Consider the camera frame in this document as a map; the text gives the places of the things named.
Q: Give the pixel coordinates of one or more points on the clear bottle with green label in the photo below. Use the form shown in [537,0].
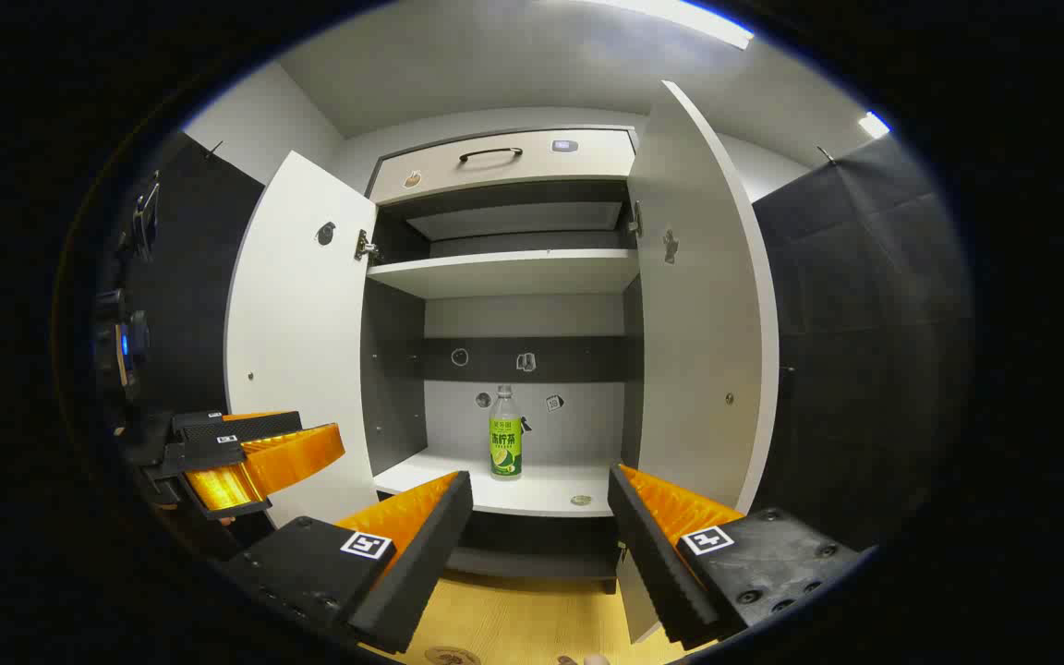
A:
[506,443]

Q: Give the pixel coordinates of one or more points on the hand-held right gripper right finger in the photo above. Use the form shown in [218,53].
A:
[657,573]

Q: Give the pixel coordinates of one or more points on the metal door hinge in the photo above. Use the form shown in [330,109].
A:
[634,219]
[366,247]

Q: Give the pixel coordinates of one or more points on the white cabinet door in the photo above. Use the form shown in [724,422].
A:
[301,323]
[698,305]

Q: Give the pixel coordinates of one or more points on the white cabinet shelf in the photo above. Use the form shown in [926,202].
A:
[541,485]
[504,270]

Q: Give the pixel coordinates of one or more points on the small ceiling light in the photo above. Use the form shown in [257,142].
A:
[875,125]

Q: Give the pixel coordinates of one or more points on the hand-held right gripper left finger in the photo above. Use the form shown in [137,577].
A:
[421,573]

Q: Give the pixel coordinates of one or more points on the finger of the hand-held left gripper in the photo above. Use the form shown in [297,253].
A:
[255,425]
[292,457]

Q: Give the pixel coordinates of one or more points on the white cabinet drawer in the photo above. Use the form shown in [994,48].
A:
[532,166]

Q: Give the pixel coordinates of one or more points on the white and grey cabinet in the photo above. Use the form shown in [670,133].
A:
[393,369]

